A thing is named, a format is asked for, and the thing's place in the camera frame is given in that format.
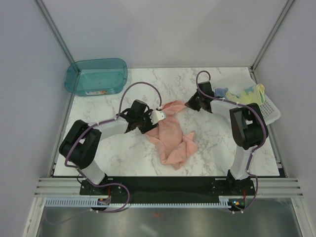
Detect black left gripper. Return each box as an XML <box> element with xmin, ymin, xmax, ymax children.
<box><xmin>136</xmin><ymin>109</ymin><xmax>158</xmax><ymax>134</ymax></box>

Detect pink towel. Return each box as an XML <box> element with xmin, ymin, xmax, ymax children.
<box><xmin>145</xmin><ymin>100</ymin><xmax>198</xmax><ymax>170</ymax></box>

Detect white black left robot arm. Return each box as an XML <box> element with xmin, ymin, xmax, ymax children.
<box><xmin>59</xmin><ymin>100</ymin><xmax>165</xmax><ymax>195</ymax></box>

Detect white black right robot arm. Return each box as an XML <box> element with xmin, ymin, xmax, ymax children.
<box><xmin>185</xmin><ymin>81</ymin><xmax>268</xmax><ymax>195</ymax></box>

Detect blue towel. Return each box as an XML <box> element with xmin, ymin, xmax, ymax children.
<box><xmin>214</xmin><ymin>88</ymin><xmax>228</xmax><ymax>99</ymax></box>

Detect yellow green towel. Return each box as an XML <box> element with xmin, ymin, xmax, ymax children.
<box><xmin>225</xmin><ymin>83</ymin><xmax>265</xmax><ymax>106</ymax></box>

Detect teal transparent plastic bin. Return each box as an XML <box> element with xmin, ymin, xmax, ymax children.
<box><xmin>64</xmin><ymin>58</ymin><xmax>128</xmax><ymax>97</ymax></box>

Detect white perforated plastic basket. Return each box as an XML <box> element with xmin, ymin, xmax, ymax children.
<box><xmin>212</xmin><ymin>71</ymin><xmax>281</xmax><ymax>126</ymax></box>

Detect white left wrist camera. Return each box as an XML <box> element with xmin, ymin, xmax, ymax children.
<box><xmin>150</xmin><ymin>107</ymin><xmax>166</xmax><ymax>124</ymax></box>

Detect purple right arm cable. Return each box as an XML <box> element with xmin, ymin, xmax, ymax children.
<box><xmin>196</xmin><ymin>71</ymin><xmax>270</xmax><ymax>214</ymax></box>

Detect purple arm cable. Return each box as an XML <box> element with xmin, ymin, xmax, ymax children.
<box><xmin>196</xmin><ymin>71</ymin><xmax>270</xmax><ymax>214</ymax></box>
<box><xmin>44</xmin><ymin>81</ymin><xmax>163</xmax><ymax>225</ymax></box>

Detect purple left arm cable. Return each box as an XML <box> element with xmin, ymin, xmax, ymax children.
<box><xmin>44</xmin><ymin>81</ymin><xmax>163</xmax><ymax>225</ymax></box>

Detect white slotted cable duct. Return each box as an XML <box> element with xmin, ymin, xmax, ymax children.
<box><xmin>45</xmin><ymin>196</ymin><xmax>247</xmax><ymax>208</ymax></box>

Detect aluminium frame rail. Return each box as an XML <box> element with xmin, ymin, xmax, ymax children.
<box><xmin>35</xmin><ymin>176</ymin><xmax>303</xmax><ymax>198</ymax></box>

